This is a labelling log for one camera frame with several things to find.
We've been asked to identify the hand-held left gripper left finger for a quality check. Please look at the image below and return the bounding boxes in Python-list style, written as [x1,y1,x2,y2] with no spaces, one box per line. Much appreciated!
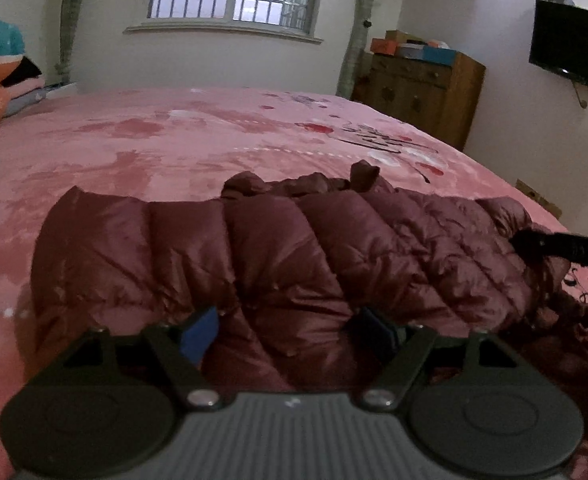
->
[59,306,223,411]

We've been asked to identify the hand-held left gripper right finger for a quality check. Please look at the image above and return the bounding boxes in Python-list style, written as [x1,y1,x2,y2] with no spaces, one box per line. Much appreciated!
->
[351,307,519,411]

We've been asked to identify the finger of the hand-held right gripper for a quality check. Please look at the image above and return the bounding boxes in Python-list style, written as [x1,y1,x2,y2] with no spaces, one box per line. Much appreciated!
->
[510,228,588,281]

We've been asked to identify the maroon down jacket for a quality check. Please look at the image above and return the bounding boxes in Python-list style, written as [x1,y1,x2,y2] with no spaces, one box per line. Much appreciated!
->
[30,160,588,480]

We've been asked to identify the pink printed blanket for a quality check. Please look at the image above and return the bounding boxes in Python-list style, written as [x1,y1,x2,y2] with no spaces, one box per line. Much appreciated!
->
[0,86,588,480]

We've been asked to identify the wooden cabinet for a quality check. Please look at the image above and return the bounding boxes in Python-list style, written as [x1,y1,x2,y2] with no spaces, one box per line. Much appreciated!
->
[352,52,487,152]

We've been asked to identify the blue box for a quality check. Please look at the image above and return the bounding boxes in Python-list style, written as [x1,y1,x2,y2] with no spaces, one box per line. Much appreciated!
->
[423,46,458,68]

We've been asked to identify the brown cardboard box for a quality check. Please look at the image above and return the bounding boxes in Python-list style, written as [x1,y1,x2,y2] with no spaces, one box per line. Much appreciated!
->
[385,29,425,44]

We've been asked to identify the orange box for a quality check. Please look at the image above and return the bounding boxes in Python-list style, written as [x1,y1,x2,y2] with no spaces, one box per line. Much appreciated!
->
[371,37,401,56]

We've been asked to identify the grey patterned curtain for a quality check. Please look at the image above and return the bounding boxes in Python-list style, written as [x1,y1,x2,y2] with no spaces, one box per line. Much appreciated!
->
[337,0,393,99]
[54,0,94,86]

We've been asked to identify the folded pink blanket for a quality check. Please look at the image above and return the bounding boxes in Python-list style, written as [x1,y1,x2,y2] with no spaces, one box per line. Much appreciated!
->
[3,77,47,117]

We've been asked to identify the wooden wall outlet plate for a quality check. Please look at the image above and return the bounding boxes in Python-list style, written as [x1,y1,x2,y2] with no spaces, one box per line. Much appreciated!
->
[538,192,563,219]
[516,179,540,203]

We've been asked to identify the black wall television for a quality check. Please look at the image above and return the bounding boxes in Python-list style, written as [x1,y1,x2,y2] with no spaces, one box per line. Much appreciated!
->
[529,0,588,101]

